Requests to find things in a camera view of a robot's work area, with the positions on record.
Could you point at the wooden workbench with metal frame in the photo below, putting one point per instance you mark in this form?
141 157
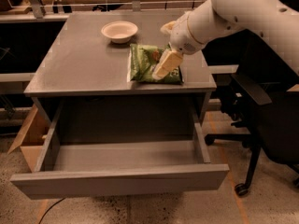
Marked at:
59 10

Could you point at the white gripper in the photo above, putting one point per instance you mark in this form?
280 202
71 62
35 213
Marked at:
181 35

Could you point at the grey open top drawer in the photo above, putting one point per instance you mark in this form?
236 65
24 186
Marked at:
122 146

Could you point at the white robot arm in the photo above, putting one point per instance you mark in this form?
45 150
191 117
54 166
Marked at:
275 23

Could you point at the black office chair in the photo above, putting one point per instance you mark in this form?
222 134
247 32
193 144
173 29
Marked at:
257 97

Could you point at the white paper bowl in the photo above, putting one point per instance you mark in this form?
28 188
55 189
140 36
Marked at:
119 32

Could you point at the green jalapeno chip bag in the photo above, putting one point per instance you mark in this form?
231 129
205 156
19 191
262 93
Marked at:
142 61

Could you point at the cardboard box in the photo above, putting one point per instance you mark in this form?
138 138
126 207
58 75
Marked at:
31 137

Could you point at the grey cabinet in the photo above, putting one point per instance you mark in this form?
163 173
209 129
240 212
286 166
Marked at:
81 61

